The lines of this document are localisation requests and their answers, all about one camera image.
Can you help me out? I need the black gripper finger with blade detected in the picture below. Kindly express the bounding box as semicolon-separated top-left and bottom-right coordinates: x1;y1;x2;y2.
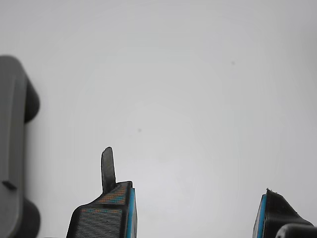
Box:
65;146;138;238

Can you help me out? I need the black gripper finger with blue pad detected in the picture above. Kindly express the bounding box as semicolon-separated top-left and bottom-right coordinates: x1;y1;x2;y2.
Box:
252;187;314;238

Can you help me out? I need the gray frame holder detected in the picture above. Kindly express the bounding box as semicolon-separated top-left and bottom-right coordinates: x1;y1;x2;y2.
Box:
0;55;41;238

